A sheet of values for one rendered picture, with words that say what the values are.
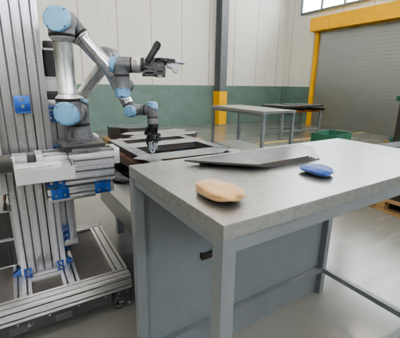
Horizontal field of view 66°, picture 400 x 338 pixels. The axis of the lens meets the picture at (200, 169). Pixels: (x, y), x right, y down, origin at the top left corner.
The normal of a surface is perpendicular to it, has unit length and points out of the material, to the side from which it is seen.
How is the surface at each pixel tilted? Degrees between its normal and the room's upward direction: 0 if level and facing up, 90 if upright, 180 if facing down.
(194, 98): 90
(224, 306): 90
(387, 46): 90
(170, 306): 90
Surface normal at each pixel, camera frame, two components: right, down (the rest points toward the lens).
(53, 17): 0.09, 0.14
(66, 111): 0.08, 0.39
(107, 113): 0.51, 0.24
